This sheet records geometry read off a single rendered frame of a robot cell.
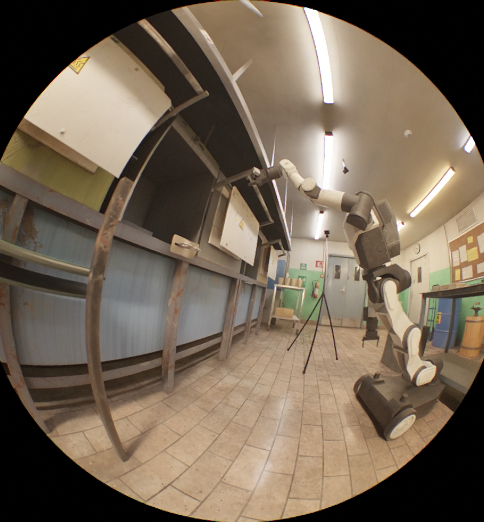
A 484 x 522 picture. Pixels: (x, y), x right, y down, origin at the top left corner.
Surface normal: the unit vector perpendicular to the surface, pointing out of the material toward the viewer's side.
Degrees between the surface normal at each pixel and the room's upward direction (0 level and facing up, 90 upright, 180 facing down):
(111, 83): 90
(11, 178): 90
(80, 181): 90
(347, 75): 180
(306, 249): 90
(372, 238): 109
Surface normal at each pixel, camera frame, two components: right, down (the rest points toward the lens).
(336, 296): -0.35, -0.22
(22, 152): 0.92, 0.09
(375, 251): -0.55, 0.10
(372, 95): -0.17, 0.97
